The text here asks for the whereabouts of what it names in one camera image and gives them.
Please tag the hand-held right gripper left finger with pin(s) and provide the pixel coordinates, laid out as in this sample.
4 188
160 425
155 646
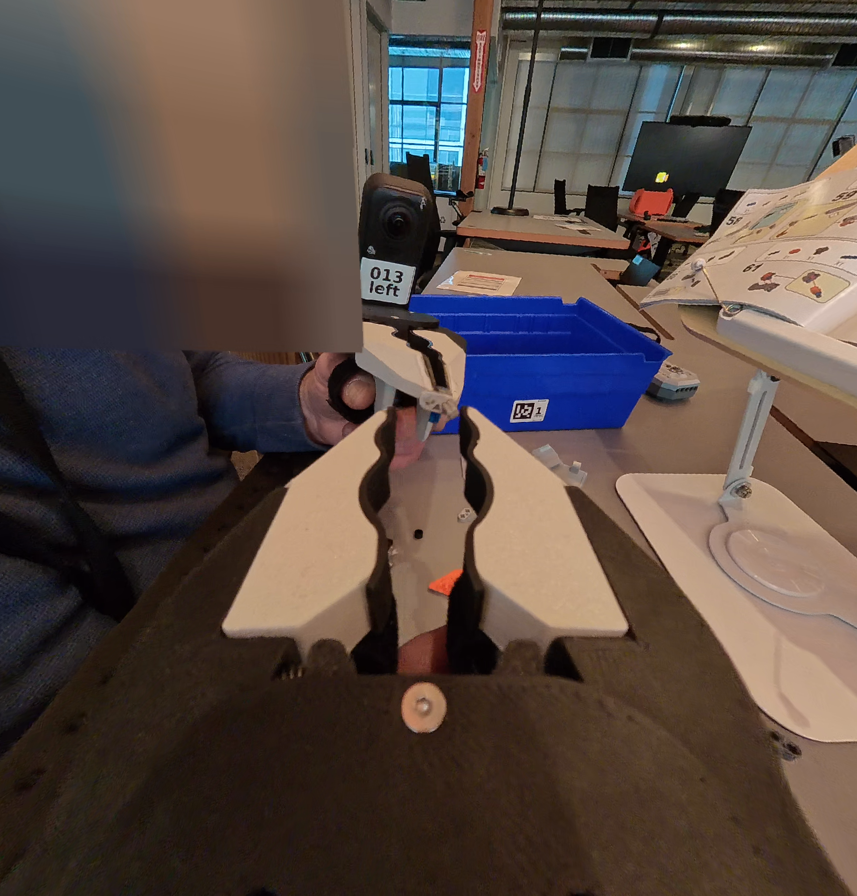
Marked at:
309 560

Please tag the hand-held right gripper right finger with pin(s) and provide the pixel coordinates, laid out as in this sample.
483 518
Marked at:
547 560

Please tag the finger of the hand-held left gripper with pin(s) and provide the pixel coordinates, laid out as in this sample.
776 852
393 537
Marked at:
453 364
393 357

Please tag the black pin blue end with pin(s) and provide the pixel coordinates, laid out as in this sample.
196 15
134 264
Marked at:
427 425

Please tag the person's left forearm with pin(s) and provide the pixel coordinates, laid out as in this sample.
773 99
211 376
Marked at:
260 399

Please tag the person's left hand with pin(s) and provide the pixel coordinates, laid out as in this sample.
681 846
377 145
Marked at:
316 399

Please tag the white red printed sheet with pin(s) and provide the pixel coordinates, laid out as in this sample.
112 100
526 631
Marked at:
477 282

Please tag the blue plastic bin white tag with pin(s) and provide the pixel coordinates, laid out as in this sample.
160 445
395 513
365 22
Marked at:
540 392

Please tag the red fire extinguisher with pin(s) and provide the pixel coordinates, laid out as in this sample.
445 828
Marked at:
480 171

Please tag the grey panel piece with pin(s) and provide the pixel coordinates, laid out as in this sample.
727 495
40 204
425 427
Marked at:
558 462

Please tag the orange studded wedge plate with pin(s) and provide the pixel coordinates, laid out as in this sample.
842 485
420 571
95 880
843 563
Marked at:
446 581

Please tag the white book stand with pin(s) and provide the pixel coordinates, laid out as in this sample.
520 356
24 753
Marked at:
680 560

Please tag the wooden edged table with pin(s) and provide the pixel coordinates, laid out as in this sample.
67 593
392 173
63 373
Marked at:
540 231

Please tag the black office chair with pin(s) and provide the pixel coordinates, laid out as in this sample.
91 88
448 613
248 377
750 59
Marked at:
602 206

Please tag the small teal container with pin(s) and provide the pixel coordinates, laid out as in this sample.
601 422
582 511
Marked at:
642 269

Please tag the grey motor block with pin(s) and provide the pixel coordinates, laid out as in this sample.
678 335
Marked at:
673 383

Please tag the orange bag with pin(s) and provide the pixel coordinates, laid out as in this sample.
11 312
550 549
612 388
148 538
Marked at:
651 203

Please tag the instruction booklet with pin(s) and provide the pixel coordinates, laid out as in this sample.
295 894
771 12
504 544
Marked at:
785 259

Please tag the black wall screen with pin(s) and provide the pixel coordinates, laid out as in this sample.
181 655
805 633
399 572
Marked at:
684 157

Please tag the silver ventilation duct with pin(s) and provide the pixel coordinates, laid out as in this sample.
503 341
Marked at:
680 28

